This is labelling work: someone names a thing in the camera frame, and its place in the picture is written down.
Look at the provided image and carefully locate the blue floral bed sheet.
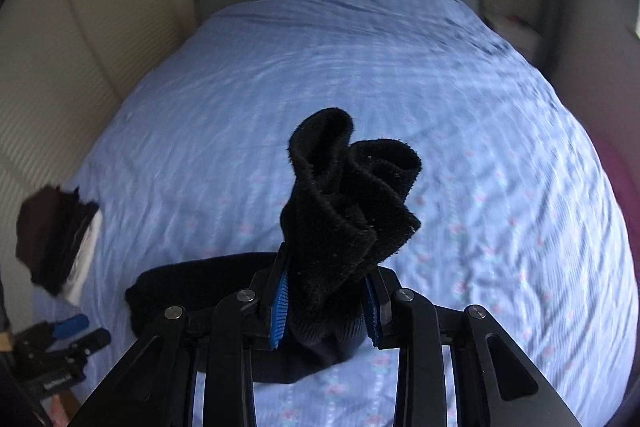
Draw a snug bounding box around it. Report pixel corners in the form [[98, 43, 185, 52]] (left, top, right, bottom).
[[32, 0, 639, 427]]

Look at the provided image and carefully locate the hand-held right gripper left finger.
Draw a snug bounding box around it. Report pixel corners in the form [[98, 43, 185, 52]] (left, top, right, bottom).
[[80, 245, 292, 427]]

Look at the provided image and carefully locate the white bedside table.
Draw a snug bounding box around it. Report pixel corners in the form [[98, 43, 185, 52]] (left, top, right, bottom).
[[492, 18, 552, 64]]

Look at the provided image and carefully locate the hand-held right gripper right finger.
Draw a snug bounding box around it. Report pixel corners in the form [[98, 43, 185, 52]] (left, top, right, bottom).
[[364, 265, 584, 427]]

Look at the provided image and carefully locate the person's left hand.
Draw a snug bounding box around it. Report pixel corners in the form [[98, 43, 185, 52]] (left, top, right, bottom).
[[46, 394, 76, 427]]

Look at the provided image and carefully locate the black sock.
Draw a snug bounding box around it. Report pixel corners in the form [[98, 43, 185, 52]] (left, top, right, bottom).
[[125, 107, 423, 386]]

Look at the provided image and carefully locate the white folded cloth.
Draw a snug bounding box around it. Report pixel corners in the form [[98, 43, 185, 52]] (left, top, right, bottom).
[[62, 211, 104, 306]]

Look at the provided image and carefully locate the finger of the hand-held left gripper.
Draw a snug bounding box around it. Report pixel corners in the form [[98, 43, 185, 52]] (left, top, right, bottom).
[[48, 314, 91, 341], [64, 328, 112, 359]]

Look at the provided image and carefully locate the dark folded garment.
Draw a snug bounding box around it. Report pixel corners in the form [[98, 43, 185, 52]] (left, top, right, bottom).
[[16, 186, 100, 298]]

